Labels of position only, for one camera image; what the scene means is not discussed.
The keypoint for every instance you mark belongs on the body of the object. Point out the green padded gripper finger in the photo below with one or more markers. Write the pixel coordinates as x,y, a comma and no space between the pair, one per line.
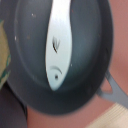
5,56

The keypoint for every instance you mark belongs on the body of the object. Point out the white and blue toy fish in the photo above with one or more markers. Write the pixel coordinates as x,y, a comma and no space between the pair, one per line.
58,44

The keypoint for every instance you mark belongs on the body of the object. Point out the brown toy stove board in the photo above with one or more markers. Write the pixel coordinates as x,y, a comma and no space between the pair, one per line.
118,69

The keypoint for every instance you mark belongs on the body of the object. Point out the beige woven placemat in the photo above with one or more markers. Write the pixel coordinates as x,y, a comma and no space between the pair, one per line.
114,117

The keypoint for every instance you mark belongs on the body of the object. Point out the grey saucepan with handle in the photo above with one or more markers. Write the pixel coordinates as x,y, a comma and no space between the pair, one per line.
88,74

